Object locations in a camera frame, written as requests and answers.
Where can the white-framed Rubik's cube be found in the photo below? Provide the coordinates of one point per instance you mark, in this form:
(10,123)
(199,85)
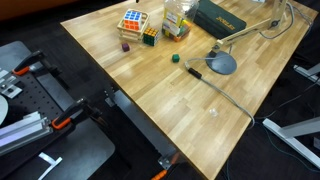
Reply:
(132,20)

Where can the green wooden cube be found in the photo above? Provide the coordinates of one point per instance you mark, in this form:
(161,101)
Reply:
(175,58)

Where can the black-framed Rubik's cube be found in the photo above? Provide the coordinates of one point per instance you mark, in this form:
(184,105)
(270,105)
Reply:
(150,36)

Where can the purple wooden cube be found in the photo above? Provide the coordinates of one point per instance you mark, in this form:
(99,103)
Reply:
(125,47)

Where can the small wooden slat crate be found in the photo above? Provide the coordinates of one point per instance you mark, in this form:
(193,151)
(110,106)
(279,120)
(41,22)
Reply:
(133,34)

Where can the small clear plastic piece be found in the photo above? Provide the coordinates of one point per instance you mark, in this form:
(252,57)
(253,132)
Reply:
(213,112)

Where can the grey round stand base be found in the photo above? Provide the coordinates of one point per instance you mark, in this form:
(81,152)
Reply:
(221,62)

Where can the clear plastic jar with items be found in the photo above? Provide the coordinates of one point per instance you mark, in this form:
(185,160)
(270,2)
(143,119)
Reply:
(178,18)

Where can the black orange clamp lower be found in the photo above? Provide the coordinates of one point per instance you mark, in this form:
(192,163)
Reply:
(66,117)

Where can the black orange clamp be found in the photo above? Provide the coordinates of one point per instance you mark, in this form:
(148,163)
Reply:
(66,117)
(37,56)

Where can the dark green zip case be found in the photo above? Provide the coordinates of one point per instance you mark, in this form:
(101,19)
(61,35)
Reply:
(217,21)

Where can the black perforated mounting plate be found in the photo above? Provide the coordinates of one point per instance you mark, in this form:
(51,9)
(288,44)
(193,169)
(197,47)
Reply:
(31,93)

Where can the black orange clamp upper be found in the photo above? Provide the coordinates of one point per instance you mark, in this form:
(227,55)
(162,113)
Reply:
(37,56)

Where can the grey metal table frame beam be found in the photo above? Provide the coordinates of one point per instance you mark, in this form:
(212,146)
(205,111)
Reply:
(169,154)

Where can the aluminium extrusion rail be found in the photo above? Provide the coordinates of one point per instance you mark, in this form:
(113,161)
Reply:
(23,132)

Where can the white table leg frame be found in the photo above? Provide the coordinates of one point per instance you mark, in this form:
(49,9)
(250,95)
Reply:
(290,133)

